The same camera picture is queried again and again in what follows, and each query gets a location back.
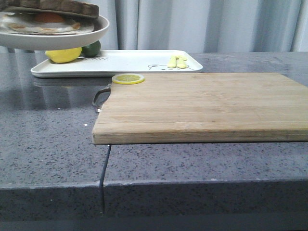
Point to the bread slice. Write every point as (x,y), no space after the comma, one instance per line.
(86,27)
(65,7)

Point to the fried egg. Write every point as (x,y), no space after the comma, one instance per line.
(41,23)

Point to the white round plate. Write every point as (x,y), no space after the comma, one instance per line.
(55,42)

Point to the white rectangular tray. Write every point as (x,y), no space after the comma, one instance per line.
(113,62)

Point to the yellow lemon slice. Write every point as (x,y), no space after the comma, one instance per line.
(128,79)

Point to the left pale yellow piece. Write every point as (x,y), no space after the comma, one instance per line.
(172,63)

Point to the pale yellow piece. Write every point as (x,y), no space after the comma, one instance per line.
(172,63)
(181,62)

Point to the right pale yellow piece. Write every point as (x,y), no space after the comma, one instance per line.
(181,62)

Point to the wooden cutting board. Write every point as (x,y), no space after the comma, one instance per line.
(204,107)

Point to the green lime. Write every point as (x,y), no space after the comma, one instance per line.
(91,50)

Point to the grey curtain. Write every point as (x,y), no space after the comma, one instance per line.
(201,26)

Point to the metal cutting board handle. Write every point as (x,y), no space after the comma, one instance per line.
(101,97)

